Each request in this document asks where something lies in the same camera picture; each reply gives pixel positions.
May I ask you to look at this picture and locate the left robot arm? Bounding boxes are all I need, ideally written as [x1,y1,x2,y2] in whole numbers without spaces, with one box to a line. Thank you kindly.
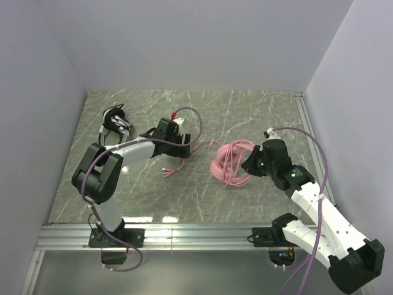
[71,118,191,242]

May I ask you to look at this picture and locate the pink headphone cable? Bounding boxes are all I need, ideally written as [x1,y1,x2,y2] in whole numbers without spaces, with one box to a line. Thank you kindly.
[161,138,222,179]

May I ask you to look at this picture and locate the pink headphones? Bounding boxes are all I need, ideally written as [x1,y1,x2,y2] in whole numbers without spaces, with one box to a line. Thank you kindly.
[209,140,255,187]

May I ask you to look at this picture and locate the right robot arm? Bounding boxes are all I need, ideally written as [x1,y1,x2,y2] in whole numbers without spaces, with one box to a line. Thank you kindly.
[241,138,385,294]

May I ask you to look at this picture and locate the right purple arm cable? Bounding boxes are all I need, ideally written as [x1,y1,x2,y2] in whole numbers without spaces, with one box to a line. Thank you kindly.
[270,127,329,295]

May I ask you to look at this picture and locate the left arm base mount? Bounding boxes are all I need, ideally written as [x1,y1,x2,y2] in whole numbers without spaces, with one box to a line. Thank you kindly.
[88,227,145,272]

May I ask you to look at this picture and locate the aluminium left side rail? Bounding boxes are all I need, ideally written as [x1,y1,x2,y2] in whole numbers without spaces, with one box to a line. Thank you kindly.
[20,250,45,295]

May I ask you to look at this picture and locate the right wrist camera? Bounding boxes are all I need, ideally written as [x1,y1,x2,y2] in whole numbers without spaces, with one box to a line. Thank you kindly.
[263,128,281,141]

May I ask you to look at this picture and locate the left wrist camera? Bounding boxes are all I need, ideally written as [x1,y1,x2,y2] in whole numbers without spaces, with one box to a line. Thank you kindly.
[171,112,187,128]

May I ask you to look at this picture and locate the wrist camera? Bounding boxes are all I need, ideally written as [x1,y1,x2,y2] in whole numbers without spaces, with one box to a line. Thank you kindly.
[171,112,187,128]
[263,128,281,141]

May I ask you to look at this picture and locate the white black headphones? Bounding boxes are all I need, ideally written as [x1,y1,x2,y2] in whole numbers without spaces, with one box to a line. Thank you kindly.
[98,103,134,146]

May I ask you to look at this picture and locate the aluminium front rail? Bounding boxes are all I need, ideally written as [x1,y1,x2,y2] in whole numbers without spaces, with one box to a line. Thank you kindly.
[36,223,360,251]

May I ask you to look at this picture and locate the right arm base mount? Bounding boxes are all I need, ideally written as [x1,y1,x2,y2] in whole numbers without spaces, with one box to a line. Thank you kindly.
[246,226,308,270]

